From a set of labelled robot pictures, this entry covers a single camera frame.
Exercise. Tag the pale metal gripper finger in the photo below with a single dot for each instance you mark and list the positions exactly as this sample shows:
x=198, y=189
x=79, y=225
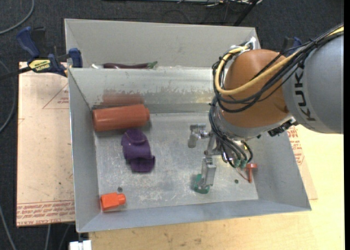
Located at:
x=193, y=139
x=208, y=172

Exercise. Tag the grey metal bin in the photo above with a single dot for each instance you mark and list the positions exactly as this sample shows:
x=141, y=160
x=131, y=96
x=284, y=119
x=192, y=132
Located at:
x=169, y=177

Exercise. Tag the small red-orange peg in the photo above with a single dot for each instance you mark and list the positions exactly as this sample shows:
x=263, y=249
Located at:
x=250, y=169

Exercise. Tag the purple cloth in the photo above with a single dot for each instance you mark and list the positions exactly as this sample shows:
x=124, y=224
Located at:
x=136, y=147

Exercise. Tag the orange plastic bottle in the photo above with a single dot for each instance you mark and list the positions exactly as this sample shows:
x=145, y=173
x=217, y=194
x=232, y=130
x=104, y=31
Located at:
x=120, y=117

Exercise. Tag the purple toy eggplant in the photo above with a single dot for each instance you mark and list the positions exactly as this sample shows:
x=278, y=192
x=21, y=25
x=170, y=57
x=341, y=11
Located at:
x=125, y=65

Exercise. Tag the small orange block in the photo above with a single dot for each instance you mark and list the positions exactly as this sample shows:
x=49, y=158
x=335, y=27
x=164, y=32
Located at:
x=110, y=201

